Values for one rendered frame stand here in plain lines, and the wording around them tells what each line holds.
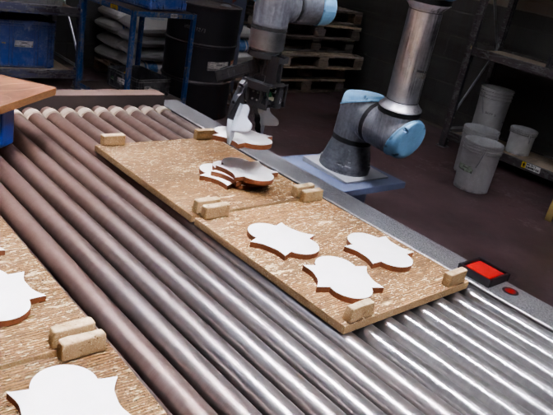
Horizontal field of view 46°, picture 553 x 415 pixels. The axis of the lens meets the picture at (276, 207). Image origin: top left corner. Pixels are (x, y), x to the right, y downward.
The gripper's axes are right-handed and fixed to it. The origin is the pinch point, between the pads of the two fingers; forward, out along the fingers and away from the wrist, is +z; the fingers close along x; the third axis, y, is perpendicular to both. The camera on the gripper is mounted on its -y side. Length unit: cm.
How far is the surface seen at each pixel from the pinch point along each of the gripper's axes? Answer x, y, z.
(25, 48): 205, -371, 76
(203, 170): -4.8, -5.9, 9.1
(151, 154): -6.1, -21.1, 10.3
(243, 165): 1.5, 0.5, 6.8
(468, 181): 349, -44, 99
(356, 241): -6.0, 35.5, 9.1
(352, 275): -19.3, 42.1, 9.0
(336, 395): -45, 55, 13
